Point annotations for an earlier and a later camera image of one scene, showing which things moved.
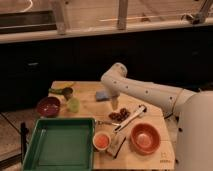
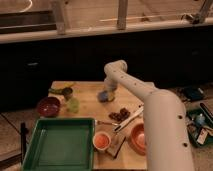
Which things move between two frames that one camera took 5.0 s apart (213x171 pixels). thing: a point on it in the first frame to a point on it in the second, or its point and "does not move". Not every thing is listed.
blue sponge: [102, 96] does not move
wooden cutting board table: [134, 136] does not move
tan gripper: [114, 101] to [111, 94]
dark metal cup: [67, 92] does not move
